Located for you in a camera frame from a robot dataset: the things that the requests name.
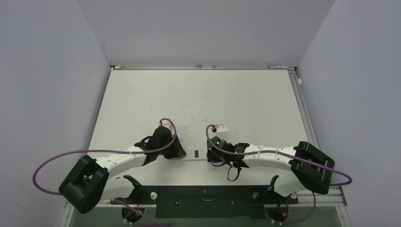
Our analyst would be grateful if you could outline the white red remote control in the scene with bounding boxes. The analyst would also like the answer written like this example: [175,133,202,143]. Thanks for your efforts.
[183,149,208,161]

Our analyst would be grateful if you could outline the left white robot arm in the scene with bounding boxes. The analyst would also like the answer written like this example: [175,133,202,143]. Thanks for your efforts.
[59,126,186,214]

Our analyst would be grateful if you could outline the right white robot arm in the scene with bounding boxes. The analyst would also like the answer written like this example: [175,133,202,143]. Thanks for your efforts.
[207,136,335,202]

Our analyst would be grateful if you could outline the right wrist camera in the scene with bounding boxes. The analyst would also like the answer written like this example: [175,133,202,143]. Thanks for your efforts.
[212,124,228,134]

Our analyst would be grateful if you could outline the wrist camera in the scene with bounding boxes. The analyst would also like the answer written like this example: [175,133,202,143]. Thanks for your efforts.
[212,124,228,134]
[160,120,174,131]

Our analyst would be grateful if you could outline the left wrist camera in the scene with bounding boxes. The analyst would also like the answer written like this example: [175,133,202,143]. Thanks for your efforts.
[160,120,174,131]

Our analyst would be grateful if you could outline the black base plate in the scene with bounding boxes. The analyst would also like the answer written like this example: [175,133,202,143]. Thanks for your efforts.
[120,185,298,219]

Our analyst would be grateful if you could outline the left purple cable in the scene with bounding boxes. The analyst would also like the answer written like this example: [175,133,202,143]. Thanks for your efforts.
[32,118,178,227]

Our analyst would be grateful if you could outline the aluminium rail back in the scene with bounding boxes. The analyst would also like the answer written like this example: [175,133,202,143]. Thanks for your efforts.
[111,65,296,71]

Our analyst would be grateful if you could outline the aluminium rail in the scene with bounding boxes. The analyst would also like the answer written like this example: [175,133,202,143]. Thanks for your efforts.
[66,188,348,208]
[111,65,296,71]
[288,70,320,148]

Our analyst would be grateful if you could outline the aluminium rail right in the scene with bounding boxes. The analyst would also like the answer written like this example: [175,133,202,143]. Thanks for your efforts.
[288,70,320,148]

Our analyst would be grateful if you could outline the aluminium rail front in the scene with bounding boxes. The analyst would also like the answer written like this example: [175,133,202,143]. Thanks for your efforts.
[66,188,348,208]

